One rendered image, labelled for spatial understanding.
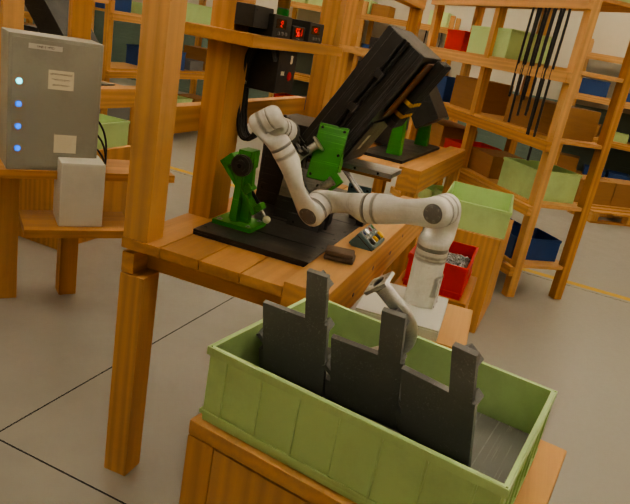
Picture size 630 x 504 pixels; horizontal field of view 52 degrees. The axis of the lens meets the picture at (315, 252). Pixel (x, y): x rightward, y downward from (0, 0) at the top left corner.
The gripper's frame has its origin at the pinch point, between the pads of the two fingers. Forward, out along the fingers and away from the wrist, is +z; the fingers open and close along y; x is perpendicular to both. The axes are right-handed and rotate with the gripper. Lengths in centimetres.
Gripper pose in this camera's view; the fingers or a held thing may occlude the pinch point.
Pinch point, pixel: (300, 138)
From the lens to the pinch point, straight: 223.8
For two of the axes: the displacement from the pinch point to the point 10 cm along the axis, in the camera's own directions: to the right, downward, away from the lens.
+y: -4.6, -8.8, 1.5
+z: 3.1, 0.0, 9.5
